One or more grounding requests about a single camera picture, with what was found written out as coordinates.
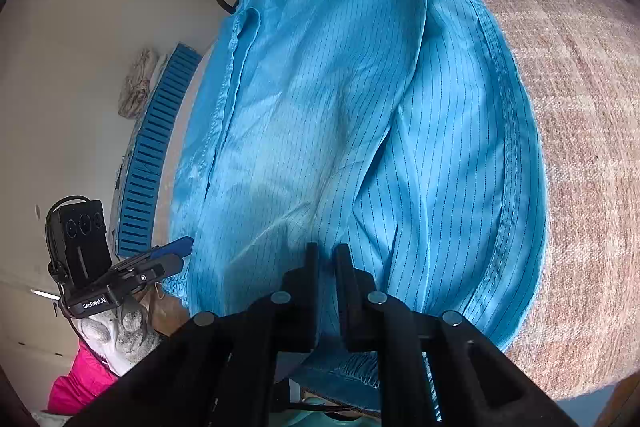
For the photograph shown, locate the folded floral quilt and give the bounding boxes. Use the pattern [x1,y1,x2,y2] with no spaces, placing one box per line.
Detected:
[118,48,168,120]

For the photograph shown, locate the white cabinet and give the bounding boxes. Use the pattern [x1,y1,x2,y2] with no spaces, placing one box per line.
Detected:
[0,277,81,413]

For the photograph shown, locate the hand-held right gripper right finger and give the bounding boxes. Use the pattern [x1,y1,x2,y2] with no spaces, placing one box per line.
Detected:
[334,244,581,427]

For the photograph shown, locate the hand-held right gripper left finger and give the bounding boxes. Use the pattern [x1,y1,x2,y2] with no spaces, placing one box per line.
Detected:
[65,243,321,427]

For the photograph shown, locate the person's left forearm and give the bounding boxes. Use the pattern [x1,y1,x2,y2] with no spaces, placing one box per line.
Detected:
[46,339,123,414]

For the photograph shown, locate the blue striped jacket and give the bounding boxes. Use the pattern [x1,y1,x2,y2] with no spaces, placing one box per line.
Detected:
[167,0,551,413]

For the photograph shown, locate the blue slatted bed frame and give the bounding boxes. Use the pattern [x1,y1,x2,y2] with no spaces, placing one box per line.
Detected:
[116,43,202,258]

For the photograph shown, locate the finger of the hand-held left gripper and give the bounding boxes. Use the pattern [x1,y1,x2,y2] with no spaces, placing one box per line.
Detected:
[116,236,195,273]
[122,254,184,293]

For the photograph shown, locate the pink checked blanket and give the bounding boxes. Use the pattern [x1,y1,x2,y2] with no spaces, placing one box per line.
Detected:
[430,0,640,403]

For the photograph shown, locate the person's left hand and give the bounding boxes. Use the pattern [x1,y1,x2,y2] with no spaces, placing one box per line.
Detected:
[79,294,168,364]

